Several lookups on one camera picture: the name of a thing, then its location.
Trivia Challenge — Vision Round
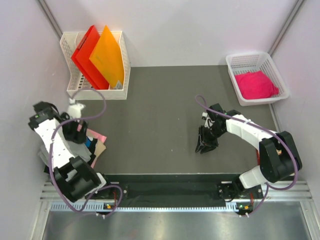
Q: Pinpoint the grey t shirt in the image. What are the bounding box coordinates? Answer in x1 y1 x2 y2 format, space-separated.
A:
38 141 92 167

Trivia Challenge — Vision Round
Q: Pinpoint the white mesh basket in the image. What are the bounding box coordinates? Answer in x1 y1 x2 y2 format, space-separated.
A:
225 52 289 106

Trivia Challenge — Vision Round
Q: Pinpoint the aluminium frame rail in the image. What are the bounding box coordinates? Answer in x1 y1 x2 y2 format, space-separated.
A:
39 180 314 213

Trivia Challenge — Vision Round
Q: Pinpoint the white file organizer basket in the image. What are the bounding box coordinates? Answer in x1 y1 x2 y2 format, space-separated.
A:
60 27 131 101

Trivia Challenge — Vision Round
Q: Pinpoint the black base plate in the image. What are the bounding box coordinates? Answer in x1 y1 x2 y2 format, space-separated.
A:
84 173 266 207

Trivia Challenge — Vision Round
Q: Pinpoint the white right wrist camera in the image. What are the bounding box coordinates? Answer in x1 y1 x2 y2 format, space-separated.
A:
201 112 215 129

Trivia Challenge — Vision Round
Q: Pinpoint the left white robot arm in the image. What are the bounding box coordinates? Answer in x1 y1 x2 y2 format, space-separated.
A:
28 99 114 203

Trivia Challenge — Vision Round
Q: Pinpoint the orange plastic folder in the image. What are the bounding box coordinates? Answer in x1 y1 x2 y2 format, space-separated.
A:
89 25 125 90

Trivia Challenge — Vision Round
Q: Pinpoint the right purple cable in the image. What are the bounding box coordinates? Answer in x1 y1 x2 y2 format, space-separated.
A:
194 94 300 218

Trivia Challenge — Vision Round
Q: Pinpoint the red plastic folder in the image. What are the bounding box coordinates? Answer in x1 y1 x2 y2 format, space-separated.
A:
71 25 110 90

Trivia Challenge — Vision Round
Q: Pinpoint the tan t shirt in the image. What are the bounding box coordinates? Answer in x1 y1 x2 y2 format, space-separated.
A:
94 140 106 161

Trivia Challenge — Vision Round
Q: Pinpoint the magenta t shirt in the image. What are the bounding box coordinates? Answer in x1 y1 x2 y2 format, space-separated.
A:
235 70 280 100

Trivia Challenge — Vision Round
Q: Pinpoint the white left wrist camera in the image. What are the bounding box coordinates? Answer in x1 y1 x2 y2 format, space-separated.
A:
66 98 86 119

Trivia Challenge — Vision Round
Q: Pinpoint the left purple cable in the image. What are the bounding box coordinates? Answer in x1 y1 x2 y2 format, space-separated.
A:
48 87 124 217

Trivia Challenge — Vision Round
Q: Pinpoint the purple cable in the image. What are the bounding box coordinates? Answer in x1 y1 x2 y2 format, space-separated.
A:
48 87 124 217
194 94 300 218

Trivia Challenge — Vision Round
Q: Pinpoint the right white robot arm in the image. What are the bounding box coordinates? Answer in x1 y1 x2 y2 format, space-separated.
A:
195 103 303 198

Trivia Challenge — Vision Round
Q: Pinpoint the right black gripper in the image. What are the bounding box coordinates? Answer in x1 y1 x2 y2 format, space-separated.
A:
195 124 226 154

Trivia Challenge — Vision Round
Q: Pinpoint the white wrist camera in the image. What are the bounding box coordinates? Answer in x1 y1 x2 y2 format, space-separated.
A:
66 98 86 119
201 112 215 129

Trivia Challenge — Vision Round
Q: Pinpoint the pink t shirt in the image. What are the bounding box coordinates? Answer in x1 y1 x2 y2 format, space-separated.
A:
85 129 107 168

